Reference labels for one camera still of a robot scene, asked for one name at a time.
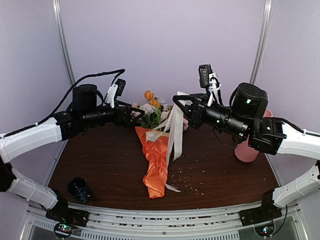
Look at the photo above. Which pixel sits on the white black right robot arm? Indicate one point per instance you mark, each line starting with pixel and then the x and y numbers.
pixel 244 120

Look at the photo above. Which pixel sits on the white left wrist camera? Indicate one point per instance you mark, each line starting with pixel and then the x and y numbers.
pixel 115 90

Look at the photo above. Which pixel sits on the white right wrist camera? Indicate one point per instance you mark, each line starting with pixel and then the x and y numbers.
pixel 209 81

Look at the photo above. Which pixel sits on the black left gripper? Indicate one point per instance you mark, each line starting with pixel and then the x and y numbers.
pixel 126 120

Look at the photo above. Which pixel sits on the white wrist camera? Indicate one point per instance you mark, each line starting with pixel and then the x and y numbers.
pixel 115 90
pixel 209 81

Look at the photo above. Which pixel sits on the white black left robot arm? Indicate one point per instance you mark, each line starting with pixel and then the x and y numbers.
pixel 88 109

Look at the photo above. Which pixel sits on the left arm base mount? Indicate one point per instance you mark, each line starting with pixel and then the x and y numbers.
pixel 68 219

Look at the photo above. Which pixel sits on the left aluminium frame post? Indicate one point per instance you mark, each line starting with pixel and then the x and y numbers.
pixel 63 42

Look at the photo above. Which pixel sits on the orange flower bouquet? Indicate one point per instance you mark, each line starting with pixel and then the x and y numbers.
pixel 155 152

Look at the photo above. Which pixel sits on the dark blue cup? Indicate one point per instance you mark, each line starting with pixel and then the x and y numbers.
pixel 79 190

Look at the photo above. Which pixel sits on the grey printed ribbon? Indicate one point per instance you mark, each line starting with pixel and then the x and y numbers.
pixel 175 124

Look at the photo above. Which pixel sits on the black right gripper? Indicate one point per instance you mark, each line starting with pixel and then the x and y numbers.
pixel 194 113

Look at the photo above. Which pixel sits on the pink cylindrical vase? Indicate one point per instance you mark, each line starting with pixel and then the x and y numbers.
pixel 245 153

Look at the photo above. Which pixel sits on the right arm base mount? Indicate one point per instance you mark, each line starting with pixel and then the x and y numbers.
pixel 262 219

